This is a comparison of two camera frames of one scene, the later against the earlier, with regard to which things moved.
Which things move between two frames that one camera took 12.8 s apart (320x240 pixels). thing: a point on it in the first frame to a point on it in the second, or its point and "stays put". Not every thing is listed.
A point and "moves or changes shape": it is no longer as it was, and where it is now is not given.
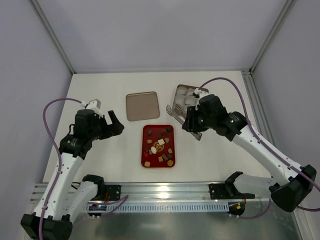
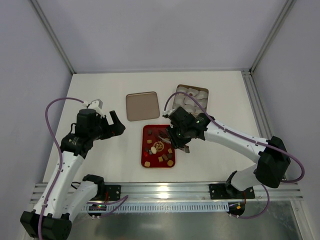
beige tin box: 184,97 stays put
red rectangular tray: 158,146 stays put
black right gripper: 189,122 to 176,139
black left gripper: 107,127 stays put
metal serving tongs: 180,115 moves or changes shape
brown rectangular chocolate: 164,157 stays put
